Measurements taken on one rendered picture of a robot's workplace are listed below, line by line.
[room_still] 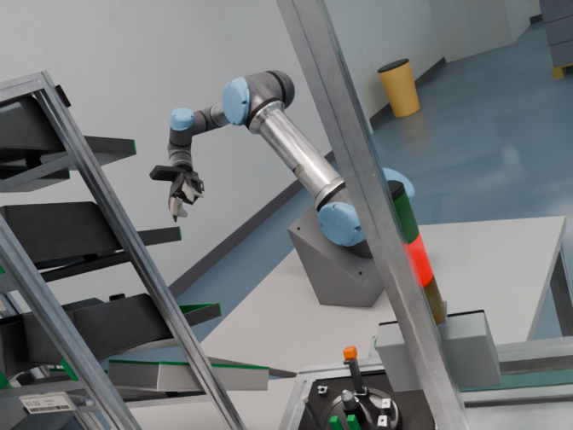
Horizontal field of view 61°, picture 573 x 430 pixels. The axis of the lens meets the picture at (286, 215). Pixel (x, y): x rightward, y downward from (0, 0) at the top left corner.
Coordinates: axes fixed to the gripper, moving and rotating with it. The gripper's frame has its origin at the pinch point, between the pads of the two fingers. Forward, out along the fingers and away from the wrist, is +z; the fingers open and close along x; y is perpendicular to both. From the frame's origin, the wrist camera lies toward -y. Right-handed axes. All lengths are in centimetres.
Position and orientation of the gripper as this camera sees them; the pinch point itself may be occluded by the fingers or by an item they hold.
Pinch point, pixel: (181, 209)
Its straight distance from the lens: 147.8
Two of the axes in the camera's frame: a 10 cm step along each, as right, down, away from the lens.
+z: 2.3, 6.9, -6.8
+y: 7.4, 3.4, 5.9
